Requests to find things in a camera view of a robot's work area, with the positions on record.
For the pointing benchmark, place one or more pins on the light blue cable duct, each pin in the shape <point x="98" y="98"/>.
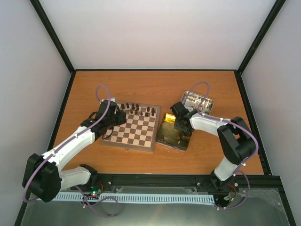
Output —
<point x="154" y="198"/>

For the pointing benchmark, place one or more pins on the small green circuit board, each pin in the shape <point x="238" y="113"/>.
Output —
<point x="94" y="192"/>

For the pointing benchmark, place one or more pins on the pile of dark chess pieces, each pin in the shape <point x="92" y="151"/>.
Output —
<point x="183" y="137"/>

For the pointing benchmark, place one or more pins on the silver tin tray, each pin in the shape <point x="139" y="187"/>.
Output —
<point x="185" y="97"/>

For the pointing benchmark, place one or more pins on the black frame post left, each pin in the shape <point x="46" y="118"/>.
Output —
<point x="52" y="34"/>

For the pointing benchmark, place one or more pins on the pile of white chess pieces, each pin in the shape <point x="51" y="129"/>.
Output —
<point x="198" y="101"/>

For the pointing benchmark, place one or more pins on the wooden folding chess board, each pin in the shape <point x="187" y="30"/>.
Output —
<point x="138" y="133"/>

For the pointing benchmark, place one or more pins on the dark wooden rook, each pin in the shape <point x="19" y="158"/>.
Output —
<point x="153" y="111"/>

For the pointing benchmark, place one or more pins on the gold tin tray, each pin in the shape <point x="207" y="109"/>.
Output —
<point x="167" y="135"/>

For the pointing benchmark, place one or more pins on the black frame post right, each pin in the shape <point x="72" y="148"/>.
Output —
<point x="277" y="6"/>

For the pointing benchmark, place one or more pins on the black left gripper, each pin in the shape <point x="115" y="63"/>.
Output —
<point x="122" y="119"/>

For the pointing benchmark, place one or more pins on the black frame post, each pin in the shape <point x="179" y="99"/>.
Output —
<point x="52" y="34"/>
<point x="277" y="6"/>

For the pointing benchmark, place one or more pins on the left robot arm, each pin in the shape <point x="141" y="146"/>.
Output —
<point x="44" y="176"/>

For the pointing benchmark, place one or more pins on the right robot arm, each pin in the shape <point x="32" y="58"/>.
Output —
<point x="237" y="142"/>

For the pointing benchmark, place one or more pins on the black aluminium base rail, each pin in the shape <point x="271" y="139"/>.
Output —
<point x="202" y="183"/>

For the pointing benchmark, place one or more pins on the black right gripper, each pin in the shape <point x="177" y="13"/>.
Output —
<point x="177" y="126"/>

